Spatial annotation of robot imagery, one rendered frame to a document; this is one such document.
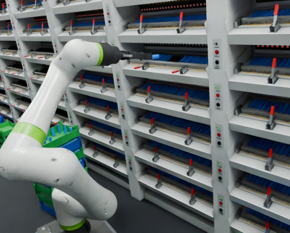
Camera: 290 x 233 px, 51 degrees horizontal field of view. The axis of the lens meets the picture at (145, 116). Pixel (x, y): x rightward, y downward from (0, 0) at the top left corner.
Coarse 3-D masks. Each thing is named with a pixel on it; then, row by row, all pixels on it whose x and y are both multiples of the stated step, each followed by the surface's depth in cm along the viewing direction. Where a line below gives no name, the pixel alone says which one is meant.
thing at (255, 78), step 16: (256, 48) 130; (272, 48) 125; (288, 48) 121; (240, 64) 127; (256, 64) 125; (272, 64) 113; (288, 64) 117; (240, 80) 123; (256, 80) 119; (272, 80) 112; (288, 80) 112; (288, 96) 111
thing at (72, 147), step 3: (78, 138) 203; (75, 141) 201; (78, 141) 203; (69, 144) 198; (72, 144) 200; (75, 144) 202; (78, 144) 203; (81, 144) 206; (63, 147) 194; (66, 147) 196; (69, 147) 198; (72, 147) 200; (75, 147) 202; (78, 147) 204; (72, 150) 200
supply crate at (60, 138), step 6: (54, 126) 210; (60, 126) 212; (66, 126) 209; (78, 126) 201; (48, 132) 207; (54, 132) 211; (72, 132) 198; (78, 132) 202; (48, 138) 204; (54, 138) 203; (60, 138) 191; (66, 138) 195; (72, 138) 199; (48, 144) 185; (54, 144) 188; (60, 144) 192
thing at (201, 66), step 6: (132, 60) 173; (138, 60) 170; (144, 60) 167; (150, 60) 164; (150, 66) 162; (156, 66) 159; (162, 66) 156; (168, 66) 155; (174, 66) 152; (180, 66) 149; (192, 66) 143; (198, 66) 140; (204, 66) 138
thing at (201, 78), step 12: (156, 48) 174; (168, 48) 167; (180, 48) 161; (192, 48) 155; (204, 48) 149; (120, 60) 173; (132, 72) 170; (144, 72) 162; (156, 72) 155; (168, 72) 151; (192, 72) 142; (204, 72) 138; (204, 84) 137
